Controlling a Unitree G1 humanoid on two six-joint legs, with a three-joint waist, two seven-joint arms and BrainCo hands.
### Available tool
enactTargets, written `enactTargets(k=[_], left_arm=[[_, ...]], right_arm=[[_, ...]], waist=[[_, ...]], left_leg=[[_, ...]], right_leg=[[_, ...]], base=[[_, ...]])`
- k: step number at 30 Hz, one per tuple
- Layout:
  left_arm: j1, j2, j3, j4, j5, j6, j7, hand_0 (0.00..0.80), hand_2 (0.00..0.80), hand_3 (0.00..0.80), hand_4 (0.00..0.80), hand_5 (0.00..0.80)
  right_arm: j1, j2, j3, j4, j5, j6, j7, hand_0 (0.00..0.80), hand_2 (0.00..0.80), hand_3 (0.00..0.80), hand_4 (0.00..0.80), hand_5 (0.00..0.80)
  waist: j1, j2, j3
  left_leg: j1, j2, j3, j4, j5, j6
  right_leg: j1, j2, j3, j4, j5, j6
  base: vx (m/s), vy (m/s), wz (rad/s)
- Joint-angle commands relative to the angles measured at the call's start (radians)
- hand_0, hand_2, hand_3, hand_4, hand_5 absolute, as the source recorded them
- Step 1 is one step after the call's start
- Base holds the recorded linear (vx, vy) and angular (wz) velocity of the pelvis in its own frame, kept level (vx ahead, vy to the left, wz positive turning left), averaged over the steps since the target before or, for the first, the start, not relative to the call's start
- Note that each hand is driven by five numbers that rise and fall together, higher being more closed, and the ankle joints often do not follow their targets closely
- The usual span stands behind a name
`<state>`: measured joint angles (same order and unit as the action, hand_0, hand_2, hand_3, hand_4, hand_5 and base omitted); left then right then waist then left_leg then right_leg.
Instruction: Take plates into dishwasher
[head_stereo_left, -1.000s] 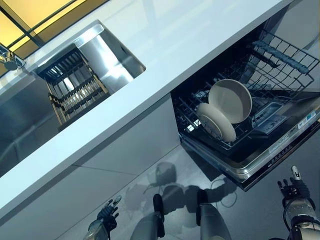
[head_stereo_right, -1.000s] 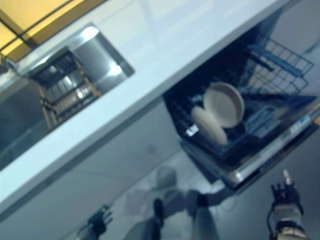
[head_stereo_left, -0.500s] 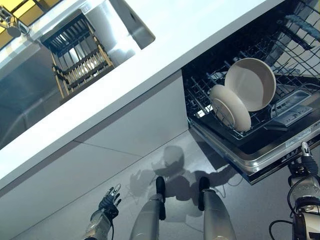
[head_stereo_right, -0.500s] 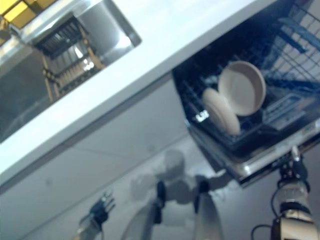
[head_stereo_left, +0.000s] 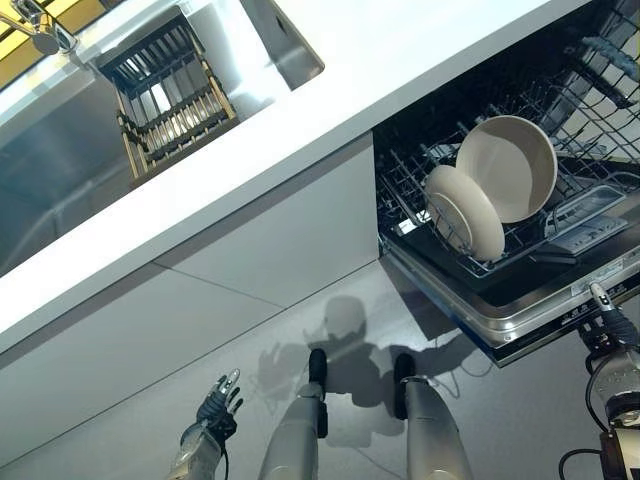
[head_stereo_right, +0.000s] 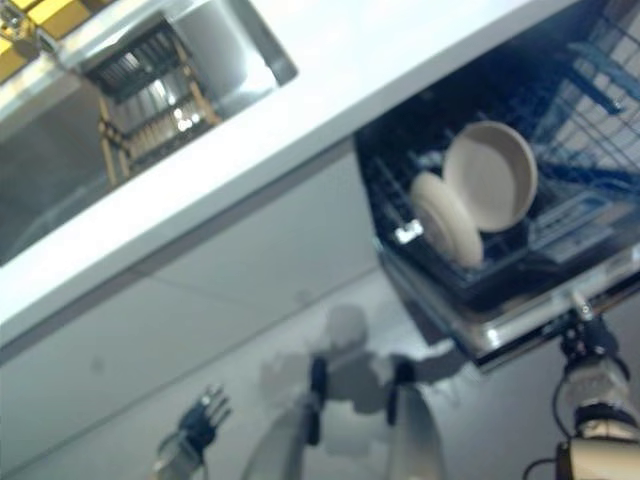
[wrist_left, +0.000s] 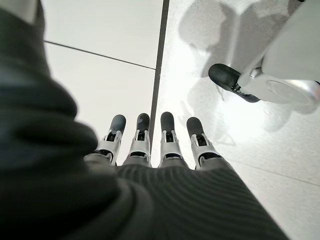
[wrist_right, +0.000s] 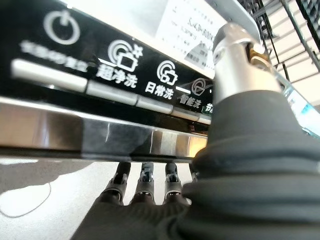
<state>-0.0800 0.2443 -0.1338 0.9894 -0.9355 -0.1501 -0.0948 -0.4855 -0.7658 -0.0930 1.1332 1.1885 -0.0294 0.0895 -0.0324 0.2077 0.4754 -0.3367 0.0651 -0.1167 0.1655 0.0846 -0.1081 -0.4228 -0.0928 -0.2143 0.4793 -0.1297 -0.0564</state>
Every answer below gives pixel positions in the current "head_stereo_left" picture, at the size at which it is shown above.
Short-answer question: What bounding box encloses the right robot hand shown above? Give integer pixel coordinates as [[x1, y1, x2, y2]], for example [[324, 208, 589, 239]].
[[578, 281, 640, 354]]

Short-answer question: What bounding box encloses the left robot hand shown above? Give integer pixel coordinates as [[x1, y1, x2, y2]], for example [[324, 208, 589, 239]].
[[195, 367, 245, 432]]

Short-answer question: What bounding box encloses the cream round plate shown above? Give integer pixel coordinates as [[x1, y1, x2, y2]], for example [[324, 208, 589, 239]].
[[423, 163, 507, 262], [454, 114, 560, 225]]

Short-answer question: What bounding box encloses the open dishwasher door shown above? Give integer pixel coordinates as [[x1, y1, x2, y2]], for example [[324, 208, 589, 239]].
[[378, 232, 640, 370]]

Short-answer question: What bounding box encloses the grey detergent dispenser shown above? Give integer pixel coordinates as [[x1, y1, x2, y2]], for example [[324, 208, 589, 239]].
[[543, 185, 630, 265]]

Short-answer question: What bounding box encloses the glossy grey cabinet front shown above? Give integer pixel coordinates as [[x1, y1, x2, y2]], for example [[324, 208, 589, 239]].
[[0, 132, 385, 474]]

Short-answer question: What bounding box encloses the pale blue rack part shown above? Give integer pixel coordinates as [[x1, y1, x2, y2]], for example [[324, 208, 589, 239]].
[[581, 33, 639, 74]]

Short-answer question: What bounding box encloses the stainless steel sink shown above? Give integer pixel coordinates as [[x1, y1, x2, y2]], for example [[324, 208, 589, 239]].
[[0, 0, 326, 279]]

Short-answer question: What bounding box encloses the black sink drying rack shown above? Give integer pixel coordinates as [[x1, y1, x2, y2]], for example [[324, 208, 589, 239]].
[[96, 5, 240, 182]]

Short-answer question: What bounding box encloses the chrome gooseneck faucet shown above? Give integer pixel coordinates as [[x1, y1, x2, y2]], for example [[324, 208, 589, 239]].
[[0, 0, 80, 56]]

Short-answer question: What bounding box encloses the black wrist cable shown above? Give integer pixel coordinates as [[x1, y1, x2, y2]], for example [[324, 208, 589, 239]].
[[558, 349, 611, 480]]

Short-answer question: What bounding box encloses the thin grey floor cable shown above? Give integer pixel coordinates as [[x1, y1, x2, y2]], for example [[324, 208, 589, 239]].
[[432, 333, 497, 400]]

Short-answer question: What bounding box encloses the black wire upper dishwasher rack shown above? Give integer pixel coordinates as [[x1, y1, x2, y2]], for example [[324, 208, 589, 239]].
[[543, 0, 640, 149]]

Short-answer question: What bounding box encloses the black wire dishwasher rack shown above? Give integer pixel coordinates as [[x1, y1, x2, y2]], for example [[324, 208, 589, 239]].
[[543, 0, 640, 149], [375, 113, 640, 280]]

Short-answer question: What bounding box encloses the black wire lower dishwasher rack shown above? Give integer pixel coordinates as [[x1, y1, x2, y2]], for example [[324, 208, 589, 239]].
[[375, 113, 640, 280]]

